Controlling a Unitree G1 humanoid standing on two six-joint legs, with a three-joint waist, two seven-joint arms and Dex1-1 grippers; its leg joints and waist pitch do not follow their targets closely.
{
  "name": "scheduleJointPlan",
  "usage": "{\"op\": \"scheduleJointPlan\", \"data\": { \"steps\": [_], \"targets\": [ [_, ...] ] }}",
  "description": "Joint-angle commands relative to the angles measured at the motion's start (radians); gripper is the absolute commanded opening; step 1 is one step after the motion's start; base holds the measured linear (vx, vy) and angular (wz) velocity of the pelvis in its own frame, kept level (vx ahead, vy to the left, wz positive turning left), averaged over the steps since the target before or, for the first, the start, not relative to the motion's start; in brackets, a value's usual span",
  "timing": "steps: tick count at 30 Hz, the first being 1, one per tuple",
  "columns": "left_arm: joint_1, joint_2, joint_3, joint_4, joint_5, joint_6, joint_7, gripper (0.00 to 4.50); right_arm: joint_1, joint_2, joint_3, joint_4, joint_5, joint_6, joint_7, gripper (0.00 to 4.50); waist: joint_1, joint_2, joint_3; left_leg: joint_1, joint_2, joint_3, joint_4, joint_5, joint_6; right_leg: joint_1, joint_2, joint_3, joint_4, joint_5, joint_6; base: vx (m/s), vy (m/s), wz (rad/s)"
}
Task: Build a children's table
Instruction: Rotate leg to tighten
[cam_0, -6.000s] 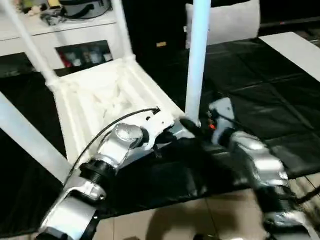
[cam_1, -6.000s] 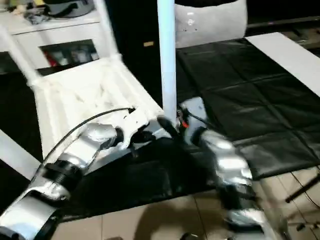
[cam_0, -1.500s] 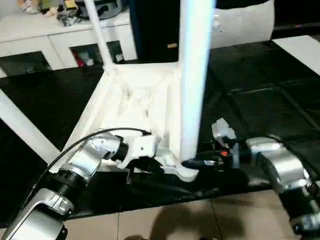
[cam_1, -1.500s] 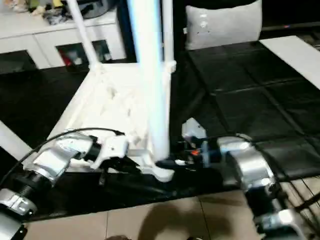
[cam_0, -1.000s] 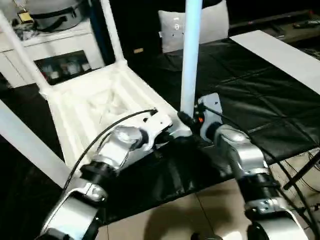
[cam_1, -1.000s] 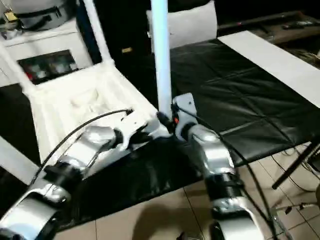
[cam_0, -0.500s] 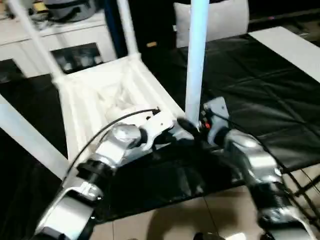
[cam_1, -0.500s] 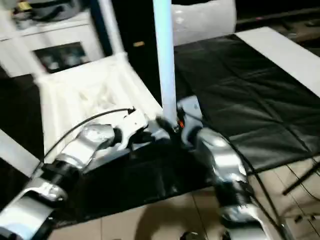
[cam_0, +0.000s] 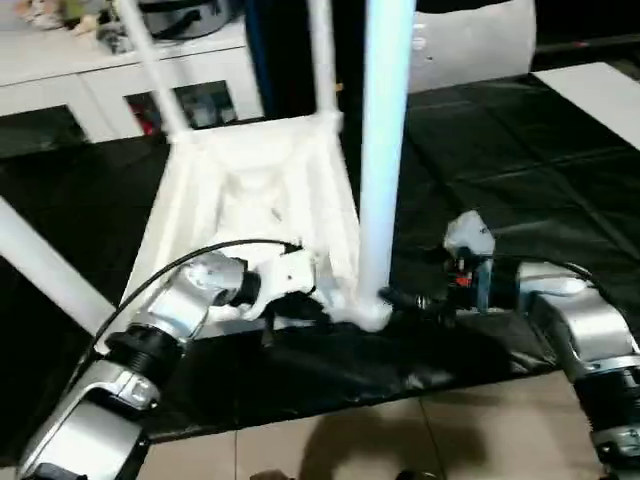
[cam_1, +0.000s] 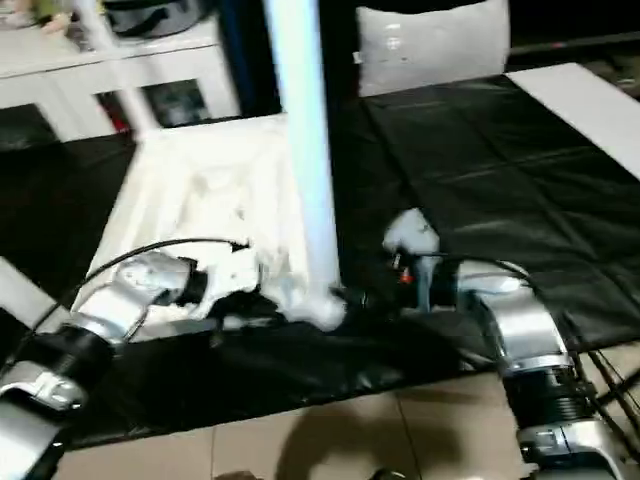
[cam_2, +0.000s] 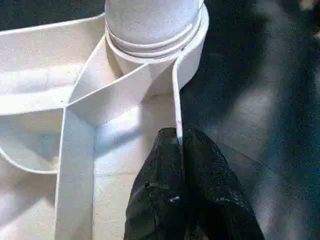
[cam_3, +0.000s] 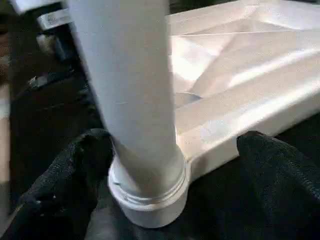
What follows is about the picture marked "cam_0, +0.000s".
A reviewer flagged white glass-door cabinet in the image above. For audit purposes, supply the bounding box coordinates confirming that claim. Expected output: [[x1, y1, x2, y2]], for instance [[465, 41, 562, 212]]
[[0, 0, 267, 145]]

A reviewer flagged white flat panel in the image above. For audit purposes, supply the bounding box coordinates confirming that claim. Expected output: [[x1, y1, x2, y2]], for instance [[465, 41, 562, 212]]
[[534, 60, 640, 153]]

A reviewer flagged small white plush toy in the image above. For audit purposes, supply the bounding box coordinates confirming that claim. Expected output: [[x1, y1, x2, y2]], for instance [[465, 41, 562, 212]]
[[14, 0, 79, 31]]

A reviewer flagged grey cushion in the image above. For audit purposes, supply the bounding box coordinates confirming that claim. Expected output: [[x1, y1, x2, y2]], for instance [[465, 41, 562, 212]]
[[404, 0, 539, 95]]

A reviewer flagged grey round appliance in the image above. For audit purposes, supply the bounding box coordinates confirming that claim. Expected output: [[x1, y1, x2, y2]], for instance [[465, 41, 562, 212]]
[[138, 0, 247, 41]]

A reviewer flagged white plastic table top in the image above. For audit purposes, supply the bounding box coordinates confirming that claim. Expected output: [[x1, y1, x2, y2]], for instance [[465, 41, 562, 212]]
[[94, 110, 395, 337]]

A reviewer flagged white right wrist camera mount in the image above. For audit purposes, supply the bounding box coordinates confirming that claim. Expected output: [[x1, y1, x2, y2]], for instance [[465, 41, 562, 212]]
[[442, 209, 497, 303]]

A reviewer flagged black work mat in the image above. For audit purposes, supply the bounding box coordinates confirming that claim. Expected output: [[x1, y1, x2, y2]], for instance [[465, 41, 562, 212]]
[[0, 72, 640, 466]]

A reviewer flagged white plastic table leg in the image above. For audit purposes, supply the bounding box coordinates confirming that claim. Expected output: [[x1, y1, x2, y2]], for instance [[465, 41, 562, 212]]
[[304, 0, 347, 127], [0, 194, 117, 337], [354, 0, 421, 307], [110, 0, 195, 147]]

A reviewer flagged black furniture with yellow label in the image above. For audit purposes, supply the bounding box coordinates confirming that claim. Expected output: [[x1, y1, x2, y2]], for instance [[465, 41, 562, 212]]
[[244, 0, 423, 121]]

